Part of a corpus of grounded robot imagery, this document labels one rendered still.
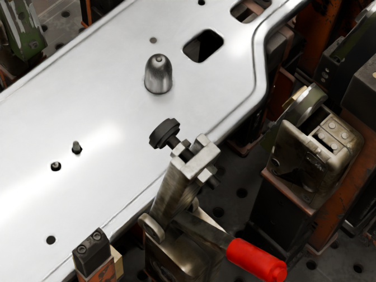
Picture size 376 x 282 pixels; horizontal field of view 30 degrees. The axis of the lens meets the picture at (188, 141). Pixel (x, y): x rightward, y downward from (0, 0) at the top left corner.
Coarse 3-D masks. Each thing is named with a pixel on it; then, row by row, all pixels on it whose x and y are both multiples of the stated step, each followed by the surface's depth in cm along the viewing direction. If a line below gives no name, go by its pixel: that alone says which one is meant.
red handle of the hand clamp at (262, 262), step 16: (176, 224) 66; (192, 224) 64; (208, 224) 63; (208, 240) 62; (224, 240) 61; (240, 240) 60; (240, 256) 59; (256, 256) 58; (272, 256) 57; (256, 272) 57; (272, 272) 57
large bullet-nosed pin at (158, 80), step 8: (152, 56) 78; (160, 56) 78; (152, 64) 78; (160, 64) 77; (168, 64) 78; (152, 72) 78; (160, 72) 78; (168, 72) 78; (152, 80) 79; (160, 80) 79; (168, 80) 80; (152, 88) 80; (160, 88) 80; (168, 88) 81
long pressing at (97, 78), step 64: (128, 0) 88; (192, 0) 88; (64, 64) 82; (128, 64) 83; (192, 64) 83; (256, 64) 83; (0, 128) 78; (64, 128) 78; (128, 128) 79; (192, 128) 79; (0, 192) 74; (64, 192) 75; (128, 192) 75; (0, 256) 71; (64, 256) 71
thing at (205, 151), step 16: (160, 128) 54; (176, 128) 55; (160, 144) 54; (176, 144) 55; (208, 144) 54; (176, 160) 53; (192, 160) 53; (208, 160) 53; (176, 176) 54; (192, 176) 53; (208, 176) 54; (160, 192) 60; (176, 192) 57; (192, 192) 60; (160, 208) 62; (176, 208) 60; (160, 224) 66
